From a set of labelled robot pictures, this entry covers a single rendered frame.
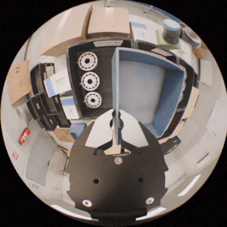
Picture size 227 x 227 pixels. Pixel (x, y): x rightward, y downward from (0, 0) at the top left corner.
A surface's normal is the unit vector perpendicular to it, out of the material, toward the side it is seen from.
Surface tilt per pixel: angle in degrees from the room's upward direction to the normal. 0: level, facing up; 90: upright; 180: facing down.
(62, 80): 0
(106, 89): 0
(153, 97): 1
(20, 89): 76
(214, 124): 90
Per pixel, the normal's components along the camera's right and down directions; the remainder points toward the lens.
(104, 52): 0.10, 0.54
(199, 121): -0.99, 0.07
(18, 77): 0.99, 0.05
